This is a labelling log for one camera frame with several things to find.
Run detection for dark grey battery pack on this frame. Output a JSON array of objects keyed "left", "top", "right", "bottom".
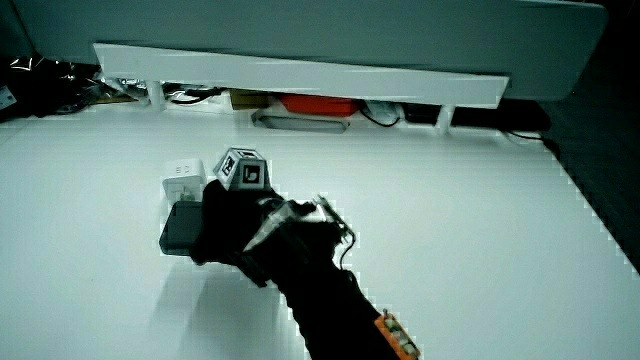
[{"left": 158, "top": 200, "right": 204, "bottom": 257}]

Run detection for large white panel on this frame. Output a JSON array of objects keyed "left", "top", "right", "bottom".
[{"left": 11, "top": 0, "right": 610, "bottom": 102}]

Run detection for person's right forearm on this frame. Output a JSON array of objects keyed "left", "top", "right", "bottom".
[{"left": 272, "top": 263, "right": 401, "bottom": 360}]

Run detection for white shelf riser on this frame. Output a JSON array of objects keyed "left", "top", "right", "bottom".
[{"left": 93, "top": 42, "right": 511, "bottom": 137}]

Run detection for black crinkled plastic bags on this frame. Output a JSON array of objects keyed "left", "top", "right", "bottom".
[{"left": 0, "top": 53, "right": 104, "bottom": 123}]

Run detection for white charger box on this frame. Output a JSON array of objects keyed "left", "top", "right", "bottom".
[{"left": 162, "top": 158, "right": 208, "bottom": 204}]

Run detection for orange flat box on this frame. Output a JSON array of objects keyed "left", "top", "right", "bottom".
[{"left": 278, "top": 93, "right": 362, "bottom": 118}]

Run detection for brown cardboard box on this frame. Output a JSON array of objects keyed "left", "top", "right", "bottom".
[{"left": 229, "top": 88, "right": 275, "bottom": 111}]

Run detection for person's right hand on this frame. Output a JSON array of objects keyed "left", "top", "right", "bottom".
[{"left": 189, "top": 146, "right": 359, "bottom": 289}]

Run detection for white plastic bag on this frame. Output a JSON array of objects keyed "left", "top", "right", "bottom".
[{"left": 361, "top": 99, "right": 404, "bottom": 128}]

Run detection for thin black cable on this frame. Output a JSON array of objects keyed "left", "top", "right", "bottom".
[{"left": 499, "top": 129, "right": 562, "bottom": 154}]

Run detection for grey flat tray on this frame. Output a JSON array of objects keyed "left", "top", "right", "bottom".
[{"left": 250, "top": 109, "right": 352, "bottom": 135}]

